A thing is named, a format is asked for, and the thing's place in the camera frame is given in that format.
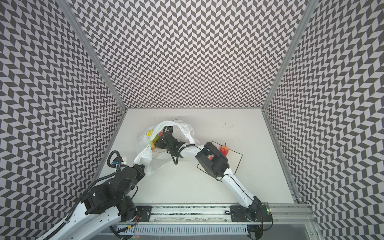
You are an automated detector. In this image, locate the green fake fruit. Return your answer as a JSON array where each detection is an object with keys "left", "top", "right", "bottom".
[{"left": 153, "top": 135, "right": 160, "bottom": 145}]

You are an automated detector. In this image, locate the white plastic bag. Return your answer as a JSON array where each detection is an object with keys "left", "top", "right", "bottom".
[{"left": 134, "top": 120, "right": 203, "bottom": 175}]

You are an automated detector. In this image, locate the red fake apple green stem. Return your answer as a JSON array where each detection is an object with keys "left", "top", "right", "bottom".
[{"left": 220, "top": 145, "right": 229, "bottom": 156}]

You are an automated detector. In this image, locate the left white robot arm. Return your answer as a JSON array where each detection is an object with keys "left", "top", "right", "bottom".
[{"left": 40, "top": 151, "right": 145, "bottom": 240}]

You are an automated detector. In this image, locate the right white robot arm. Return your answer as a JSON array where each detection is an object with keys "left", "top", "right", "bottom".
[{"left": 152, "top": 126, "right": 273, "bottom": 223}]

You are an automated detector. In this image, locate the white mat black border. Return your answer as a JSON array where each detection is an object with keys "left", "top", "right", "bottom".
[{"left": 196, "top": 141, "right": 243, "bottom": 180}]

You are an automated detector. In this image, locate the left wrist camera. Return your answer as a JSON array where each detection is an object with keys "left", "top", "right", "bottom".
[{"left": 112, "top": 159, "right": 126, "bottom": 169}]

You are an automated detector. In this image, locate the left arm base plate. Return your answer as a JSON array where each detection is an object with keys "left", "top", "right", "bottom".
[{"left": 128, "top": 205, "right": 153, "bottom": 223}]

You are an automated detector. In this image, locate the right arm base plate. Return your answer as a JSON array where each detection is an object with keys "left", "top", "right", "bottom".
[{"left": 226, "top": 205, "right": 273, "bottom": 223}]

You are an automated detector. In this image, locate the aluminium front rail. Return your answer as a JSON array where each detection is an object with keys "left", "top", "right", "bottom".
[{"left": 137, "top": 203, "right": 317, "bottom": 225}]

